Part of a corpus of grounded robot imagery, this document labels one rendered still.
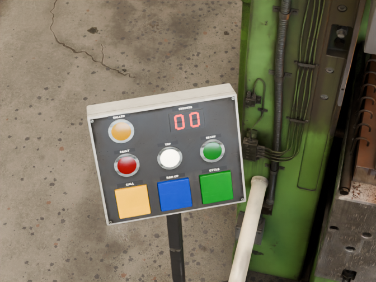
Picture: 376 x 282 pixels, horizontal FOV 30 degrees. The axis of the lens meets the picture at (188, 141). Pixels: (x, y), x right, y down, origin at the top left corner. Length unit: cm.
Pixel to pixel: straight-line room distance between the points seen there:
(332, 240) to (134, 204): 60
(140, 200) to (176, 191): 9
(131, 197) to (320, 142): 58
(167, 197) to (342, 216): 48
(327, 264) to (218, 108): 70
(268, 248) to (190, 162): 93
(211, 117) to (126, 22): 195
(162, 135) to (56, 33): 197
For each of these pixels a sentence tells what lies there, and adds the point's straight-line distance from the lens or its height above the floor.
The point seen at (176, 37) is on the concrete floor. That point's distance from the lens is 341.
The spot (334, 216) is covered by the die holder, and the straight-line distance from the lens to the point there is 187.
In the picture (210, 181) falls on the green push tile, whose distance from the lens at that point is 165.
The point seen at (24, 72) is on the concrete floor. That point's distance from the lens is 336.
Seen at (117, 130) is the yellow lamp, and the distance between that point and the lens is 158.
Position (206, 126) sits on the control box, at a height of 114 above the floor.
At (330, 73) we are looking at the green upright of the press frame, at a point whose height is 114.
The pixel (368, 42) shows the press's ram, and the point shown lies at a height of 140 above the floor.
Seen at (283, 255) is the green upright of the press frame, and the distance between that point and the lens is 252.
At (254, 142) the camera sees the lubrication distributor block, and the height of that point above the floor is 84.
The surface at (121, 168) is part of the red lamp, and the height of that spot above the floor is 109.
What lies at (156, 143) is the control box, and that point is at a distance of 160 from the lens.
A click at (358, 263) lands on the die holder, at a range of 207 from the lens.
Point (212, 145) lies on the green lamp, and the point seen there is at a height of 110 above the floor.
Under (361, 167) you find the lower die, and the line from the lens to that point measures 177.
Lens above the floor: 241
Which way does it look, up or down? 53 degrees down
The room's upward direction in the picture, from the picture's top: 2 degrees counter-clockwise
